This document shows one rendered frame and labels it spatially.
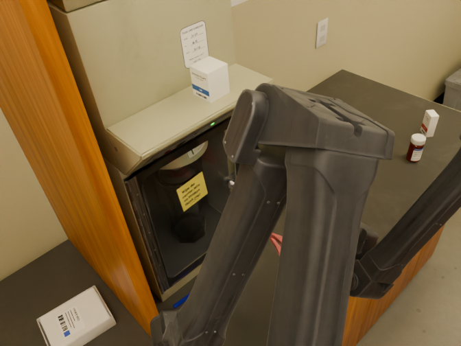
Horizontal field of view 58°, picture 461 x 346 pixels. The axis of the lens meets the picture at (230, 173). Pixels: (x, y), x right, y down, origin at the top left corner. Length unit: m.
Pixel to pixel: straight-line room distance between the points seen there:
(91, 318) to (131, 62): 0.68
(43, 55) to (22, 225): 0.84
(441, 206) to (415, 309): 1.56
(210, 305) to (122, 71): 0.42
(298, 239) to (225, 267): 0.16
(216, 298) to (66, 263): 0.88
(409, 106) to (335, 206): 1.57
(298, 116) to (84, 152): 0.40
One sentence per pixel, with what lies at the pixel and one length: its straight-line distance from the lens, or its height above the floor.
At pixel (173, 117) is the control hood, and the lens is 0.75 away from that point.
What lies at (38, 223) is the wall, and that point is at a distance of 1.37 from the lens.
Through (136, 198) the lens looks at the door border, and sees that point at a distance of 0.87.
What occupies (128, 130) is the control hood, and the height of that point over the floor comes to 1.51.
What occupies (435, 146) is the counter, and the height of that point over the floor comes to 0.94.
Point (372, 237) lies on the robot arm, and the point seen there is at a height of 1.23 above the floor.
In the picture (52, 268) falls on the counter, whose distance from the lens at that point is 1.36.
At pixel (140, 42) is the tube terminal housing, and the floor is 1.63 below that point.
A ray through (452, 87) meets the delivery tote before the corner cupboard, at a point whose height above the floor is 0.29.
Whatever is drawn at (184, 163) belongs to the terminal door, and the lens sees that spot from 0.90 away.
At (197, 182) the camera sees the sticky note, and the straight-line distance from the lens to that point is 0.96.
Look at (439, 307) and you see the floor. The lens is 2.38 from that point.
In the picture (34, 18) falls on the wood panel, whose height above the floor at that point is 1.75.
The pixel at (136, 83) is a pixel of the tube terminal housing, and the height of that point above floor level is 1.56.
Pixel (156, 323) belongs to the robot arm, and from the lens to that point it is 0.73.
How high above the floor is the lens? 1.92
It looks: 41 degrees down
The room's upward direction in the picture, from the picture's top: 6 degrees counter-clockwise
